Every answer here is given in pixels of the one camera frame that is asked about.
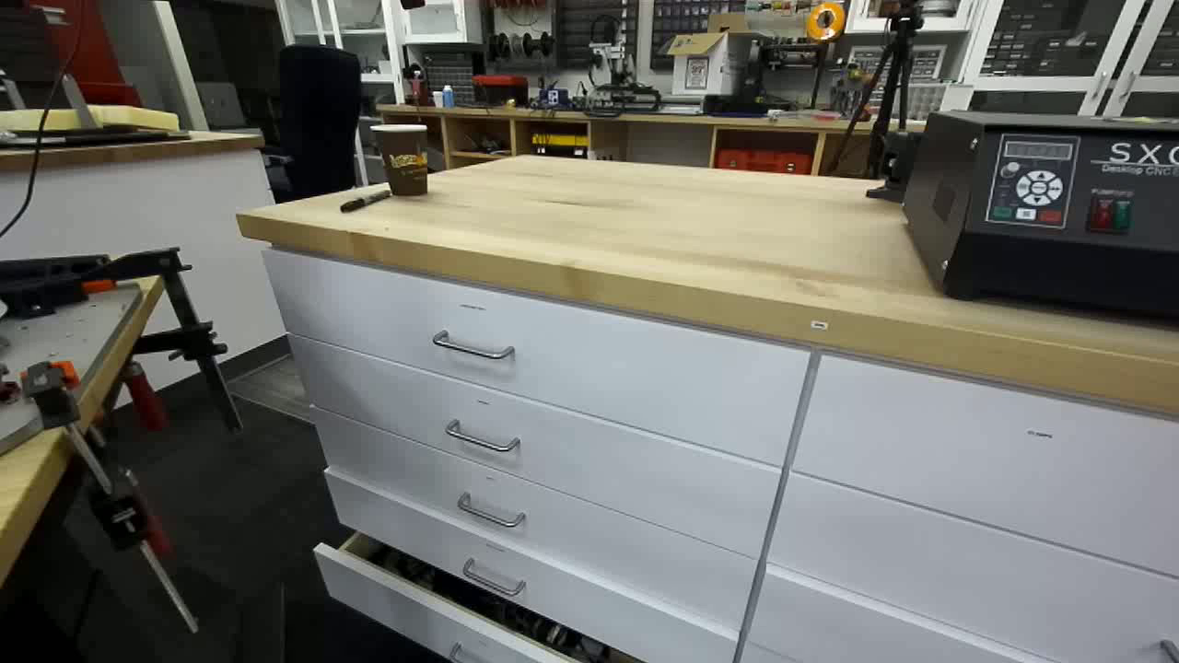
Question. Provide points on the brown paper coffee cup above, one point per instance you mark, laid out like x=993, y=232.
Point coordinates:
x=403, y=160

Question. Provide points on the white counter with wooden top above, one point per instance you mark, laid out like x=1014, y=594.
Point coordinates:
x=135, y=206

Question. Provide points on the white drawer cabinet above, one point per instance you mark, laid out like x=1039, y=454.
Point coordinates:
x=614, y=406

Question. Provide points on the wooden workbench with shelves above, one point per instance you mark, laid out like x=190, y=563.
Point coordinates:
x=638, y=122

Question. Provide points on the red storage bins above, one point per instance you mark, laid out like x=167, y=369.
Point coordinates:
x=760, y=160

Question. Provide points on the black and silver marker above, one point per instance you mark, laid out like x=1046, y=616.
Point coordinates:
x=367, y=199

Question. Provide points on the house-shaped cardboard box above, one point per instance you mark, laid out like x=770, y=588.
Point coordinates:
x=699, y=62

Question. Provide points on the black high-back office chair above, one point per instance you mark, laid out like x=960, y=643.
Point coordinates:
x=319, y=116

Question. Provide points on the yellow tape roll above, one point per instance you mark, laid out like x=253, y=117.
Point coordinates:
x=825, y=19

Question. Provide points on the black controller box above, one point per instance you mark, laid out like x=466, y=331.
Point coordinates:
x=1042, y=232

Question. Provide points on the black and orange bar clamp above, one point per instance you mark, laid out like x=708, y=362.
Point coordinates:
x=116, y=499

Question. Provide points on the grey metal plate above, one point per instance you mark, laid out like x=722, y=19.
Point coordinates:
x=60, y=354

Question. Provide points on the white framed glass cabinet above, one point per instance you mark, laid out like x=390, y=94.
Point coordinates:
x=1056, y=49

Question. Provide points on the wooden side table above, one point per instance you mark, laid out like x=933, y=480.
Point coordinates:
x=22, y=480

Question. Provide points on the black camera tripod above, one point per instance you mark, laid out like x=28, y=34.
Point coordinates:
x=895, y=97

